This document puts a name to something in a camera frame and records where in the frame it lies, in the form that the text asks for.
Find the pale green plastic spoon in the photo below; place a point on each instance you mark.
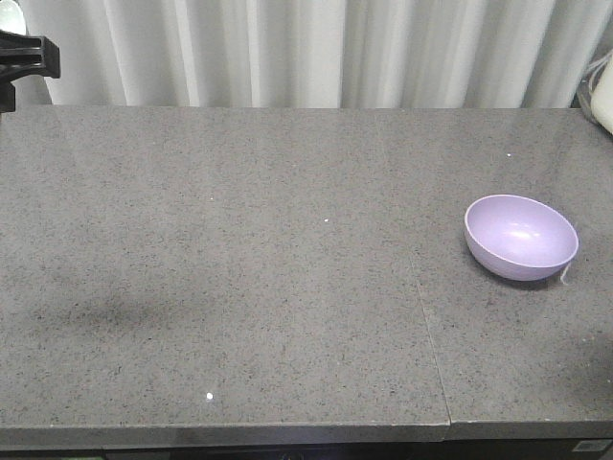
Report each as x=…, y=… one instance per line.
x=12, y=19

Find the white rice cooker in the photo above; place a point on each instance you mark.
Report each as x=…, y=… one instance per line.
x=602, y=99

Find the lavender plastic bowl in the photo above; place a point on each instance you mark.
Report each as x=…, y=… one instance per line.
x=519, y=238

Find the white pleated curtain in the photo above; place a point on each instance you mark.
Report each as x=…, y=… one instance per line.
x=327, y=54

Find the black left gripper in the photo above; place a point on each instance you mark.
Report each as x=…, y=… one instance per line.
x=23, y=56

